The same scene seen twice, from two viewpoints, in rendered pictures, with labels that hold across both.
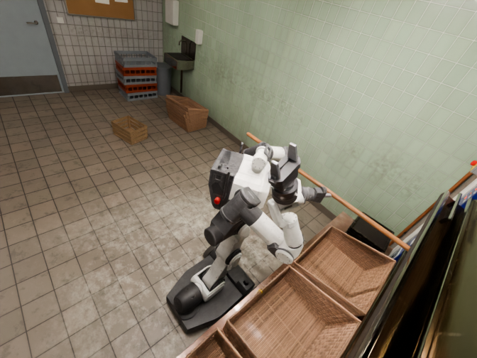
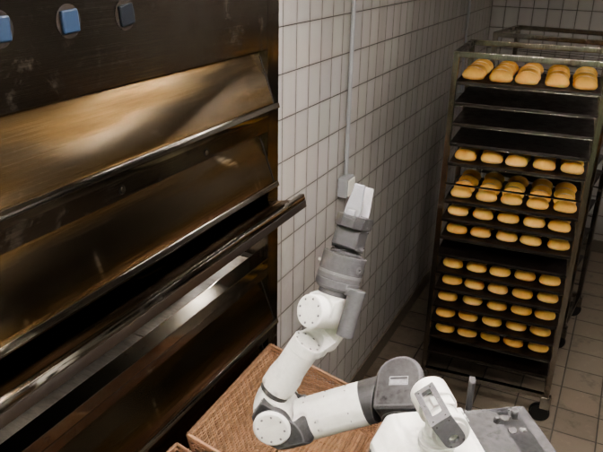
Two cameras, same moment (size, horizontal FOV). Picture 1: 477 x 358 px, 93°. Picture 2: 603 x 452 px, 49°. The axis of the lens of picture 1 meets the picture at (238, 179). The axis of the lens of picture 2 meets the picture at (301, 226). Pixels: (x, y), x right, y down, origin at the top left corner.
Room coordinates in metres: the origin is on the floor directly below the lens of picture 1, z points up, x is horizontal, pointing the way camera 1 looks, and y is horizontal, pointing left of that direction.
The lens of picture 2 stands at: (1.73, -0.51, 2.18)
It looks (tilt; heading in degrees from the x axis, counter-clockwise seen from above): 23 degrees down; 167
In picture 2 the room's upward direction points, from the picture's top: 1 degrees clockwise
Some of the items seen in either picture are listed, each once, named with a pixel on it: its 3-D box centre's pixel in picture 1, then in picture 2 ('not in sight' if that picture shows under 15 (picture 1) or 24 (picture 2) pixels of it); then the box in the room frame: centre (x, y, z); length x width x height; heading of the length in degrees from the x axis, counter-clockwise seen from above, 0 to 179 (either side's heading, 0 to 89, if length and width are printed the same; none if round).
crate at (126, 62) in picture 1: (135, 58); not in sight; (4.18, 2.35, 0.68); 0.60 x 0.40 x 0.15; 141
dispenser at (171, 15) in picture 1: (172, 11); not in sight; (4.69, 1.90, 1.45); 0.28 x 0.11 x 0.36; 51
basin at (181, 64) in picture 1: (179, 67); not in sight; (4.28, 1.59, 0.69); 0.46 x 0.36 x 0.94; 51
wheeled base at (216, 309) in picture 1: (210, 285); not in sight; (0.84, 0.00, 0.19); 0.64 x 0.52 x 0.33; 142
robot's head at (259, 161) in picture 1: (260, 159); (438, 416); (0.90, -0.08, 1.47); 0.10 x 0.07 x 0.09; 176
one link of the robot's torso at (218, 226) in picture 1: (228, 223); not in sight; (0.86, -0.01, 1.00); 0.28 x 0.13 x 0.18; 142
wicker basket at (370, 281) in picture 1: (340, 266); not in sight; (0.97, -0.86, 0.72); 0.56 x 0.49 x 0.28; 142
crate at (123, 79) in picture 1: (136, 76); not in sight; (4.17, 2.37, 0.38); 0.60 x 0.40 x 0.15; 139
